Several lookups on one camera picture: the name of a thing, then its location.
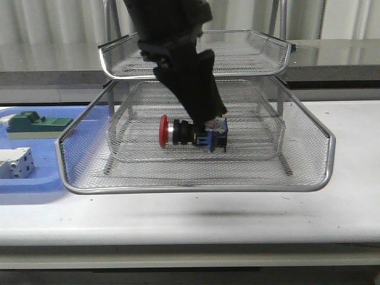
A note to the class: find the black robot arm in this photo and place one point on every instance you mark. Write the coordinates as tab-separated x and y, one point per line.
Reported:
174	15

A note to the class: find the silver mesh top tray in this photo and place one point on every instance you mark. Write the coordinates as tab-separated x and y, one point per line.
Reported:
237	53

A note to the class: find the silver mesh tray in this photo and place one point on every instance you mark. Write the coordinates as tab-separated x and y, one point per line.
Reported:
86	162
237	53
248	139

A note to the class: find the red emergency push button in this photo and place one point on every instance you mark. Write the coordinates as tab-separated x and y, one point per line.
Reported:
210	136

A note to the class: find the grey metal rack frame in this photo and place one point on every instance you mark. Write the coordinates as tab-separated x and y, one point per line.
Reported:
244	96

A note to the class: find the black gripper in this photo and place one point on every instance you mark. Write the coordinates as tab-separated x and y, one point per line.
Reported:
186	73

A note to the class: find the silver mesh bottom tray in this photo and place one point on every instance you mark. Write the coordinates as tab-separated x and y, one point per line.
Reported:
248	139

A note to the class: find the blue plastic tray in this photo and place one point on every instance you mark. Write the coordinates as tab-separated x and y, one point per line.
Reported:
45	175

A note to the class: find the green and beige switch block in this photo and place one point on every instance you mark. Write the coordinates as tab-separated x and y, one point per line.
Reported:
30	125

